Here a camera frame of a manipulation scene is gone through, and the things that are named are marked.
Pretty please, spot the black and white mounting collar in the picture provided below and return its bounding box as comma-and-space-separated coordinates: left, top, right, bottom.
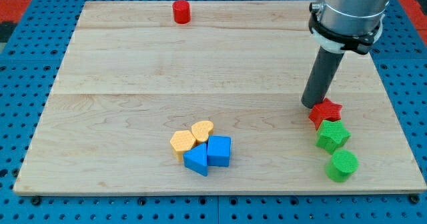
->
308, 14, 383, 55

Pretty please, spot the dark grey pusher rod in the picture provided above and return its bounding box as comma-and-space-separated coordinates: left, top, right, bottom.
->
301, 47, 344, 109

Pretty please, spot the red cylinder block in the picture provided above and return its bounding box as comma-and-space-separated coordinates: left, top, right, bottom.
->
172, 0, 191, 24

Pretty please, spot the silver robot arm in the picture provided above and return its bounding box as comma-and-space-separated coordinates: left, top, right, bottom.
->
301, 0, 390, 109

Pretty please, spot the red star block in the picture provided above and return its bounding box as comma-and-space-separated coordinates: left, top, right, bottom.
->
308, 98, 343, 130

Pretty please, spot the green star block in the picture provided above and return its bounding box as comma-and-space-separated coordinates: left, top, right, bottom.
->
316, 120, 352, 154

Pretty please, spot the green cylinder block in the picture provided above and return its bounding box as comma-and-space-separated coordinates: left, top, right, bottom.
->
325, 149, 359, 183

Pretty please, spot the blue cube block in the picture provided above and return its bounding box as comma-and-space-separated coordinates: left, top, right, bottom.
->
207, 135, 232, 167

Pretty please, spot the yellow heart block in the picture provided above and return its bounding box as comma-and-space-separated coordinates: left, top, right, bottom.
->
191, 120, 214, 143

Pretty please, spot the blue triangle block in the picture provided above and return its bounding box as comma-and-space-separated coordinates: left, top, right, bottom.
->
183, 143, 208, 177

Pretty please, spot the yellow hexagon block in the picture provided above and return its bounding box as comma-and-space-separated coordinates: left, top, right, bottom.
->
169, 130, 196, 161

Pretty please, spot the wooden board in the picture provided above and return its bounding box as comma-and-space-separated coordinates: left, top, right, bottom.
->
13, 1, 426, 196

